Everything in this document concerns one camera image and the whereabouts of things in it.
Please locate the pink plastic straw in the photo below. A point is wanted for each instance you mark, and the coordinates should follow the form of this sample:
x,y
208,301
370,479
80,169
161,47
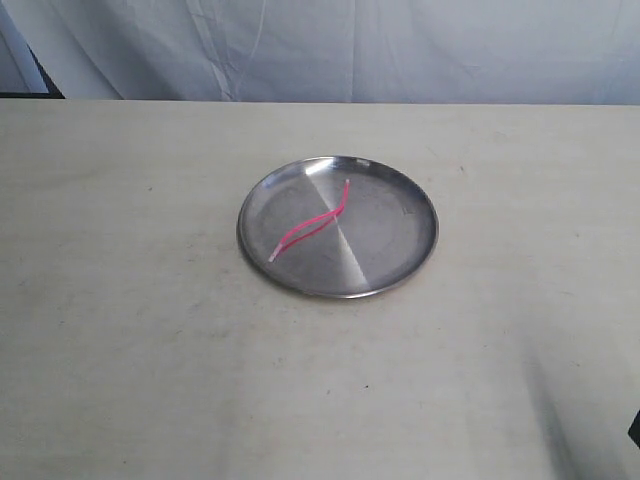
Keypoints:
x,y
310,226

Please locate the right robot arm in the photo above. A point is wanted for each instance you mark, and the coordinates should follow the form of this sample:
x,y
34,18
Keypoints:
x,y
634,430

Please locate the round stainless steel plate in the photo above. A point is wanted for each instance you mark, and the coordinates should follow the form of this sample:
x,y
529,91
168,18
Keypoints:
x,y
387,232

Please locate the white backdrop cloth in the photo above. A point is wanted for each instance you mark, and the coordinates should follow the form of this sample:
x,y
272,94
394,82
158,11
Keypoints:
x,y
538,52

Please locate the dark frame behind table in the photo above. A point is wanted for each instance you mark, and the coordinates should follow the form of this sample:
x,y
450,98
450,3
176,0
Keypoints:
x,y
48,91

